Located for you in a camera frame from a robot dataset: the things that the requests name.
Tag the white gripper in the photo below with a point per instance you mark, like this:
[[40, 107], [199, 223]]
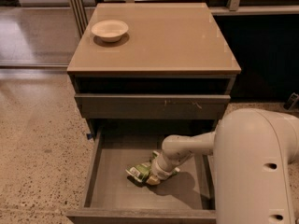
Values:
[[162, 174]]

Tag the green jalapeno chip bag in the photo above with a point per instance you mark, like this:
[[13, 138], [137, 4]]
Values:
[[142, 171]]

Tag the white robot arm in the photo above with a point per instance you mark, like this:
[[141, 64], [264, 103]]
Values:
[[251, 149]]

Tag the open grey middle drawer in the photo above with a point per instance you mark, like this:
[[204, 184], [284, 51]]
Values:
[[111, 196]]

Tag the closed grey top drawer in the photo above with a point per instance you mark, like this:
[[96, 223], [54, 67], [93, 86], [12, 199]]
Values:
[[143, 106]]

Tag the brown drawer cabinet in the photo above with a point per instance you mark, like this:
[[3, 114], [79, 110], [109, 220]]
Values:
[[169, 49]]

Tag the white ceramic bowl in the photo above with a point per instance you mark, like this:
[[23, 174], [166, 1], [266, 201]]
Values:
[[110, 30]]

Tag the small black floor object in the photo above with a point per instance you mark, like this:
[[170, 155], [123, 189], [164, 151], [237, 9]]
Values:
[[292, 101]]

